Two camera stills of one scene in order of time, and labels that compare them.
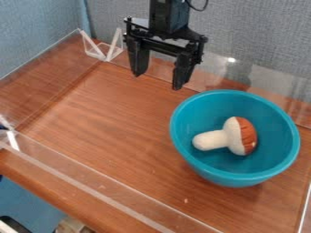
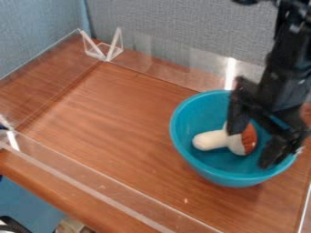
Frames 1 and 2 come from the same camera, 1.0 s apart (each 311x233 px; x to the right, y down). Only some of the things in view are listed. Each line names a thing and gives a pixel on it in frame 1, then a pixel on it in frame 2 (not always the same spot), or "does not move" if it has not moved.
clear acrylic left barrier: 41,79 does not move
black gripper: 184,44 → 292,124
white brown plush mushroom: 236,136 does not move
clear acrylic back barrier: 283,81 does not move
